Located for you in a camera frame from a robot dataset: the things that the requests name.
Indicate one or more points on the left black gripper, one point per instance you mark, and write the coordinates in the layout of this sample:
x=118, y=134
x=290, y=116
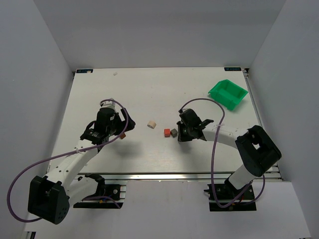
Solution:
x=122, y=123

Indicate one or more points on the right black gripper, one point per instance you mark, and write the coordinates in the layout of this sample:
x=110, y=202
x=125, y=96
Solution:
x=184, y=134

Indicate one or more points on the olive wood block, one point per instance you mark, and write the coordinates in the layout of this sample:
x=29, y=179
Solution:
x=173, y=132

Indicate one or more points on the red wood cube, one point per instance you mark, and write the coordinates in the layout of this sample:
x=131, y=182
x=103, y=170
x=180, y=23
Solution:
x=166, y=132

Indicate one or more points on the green plastic bin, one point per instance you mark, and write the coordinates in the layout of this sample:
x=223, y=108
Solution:
x=228, y=94

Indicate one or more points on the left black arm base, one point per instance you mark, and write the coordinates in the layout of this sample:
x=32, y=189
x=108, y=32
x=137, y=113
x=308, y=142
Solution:
x=106, y=195

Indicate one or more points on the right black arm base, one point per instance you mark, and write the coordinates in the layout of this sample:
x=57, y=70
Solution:
x=225, y=195

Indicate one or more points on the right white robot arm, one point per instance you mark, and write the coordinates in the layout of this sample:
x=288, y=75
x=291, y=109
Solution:
x=245, y=141

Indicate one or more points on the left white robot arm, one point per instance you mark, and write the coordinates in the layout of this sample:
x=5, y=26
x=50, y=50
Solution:
x=51, y=196

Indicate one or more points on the beige wood cylinder block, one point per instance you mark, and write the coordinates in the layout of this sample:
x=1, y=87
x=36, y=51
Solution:
x=151, y=124

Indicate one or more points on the left blue corner label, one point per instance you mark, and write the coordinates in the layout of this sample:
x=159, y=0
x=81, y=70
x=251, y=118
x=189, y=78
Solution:
x=84, y=71

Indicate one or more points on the blue corner label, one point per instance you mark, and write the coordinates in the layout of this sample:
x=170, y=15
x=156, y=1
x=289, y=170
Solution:
x=232, y=69
x=84, y=71

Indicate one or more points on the right blue corner label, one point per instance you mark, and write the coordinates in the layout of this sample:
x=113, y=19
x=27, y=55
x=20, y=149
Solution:
x=232, y=69

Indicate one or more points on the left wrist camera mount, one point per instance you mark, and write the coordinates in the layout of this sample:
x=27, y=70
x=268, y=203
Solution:
x=108, y=104

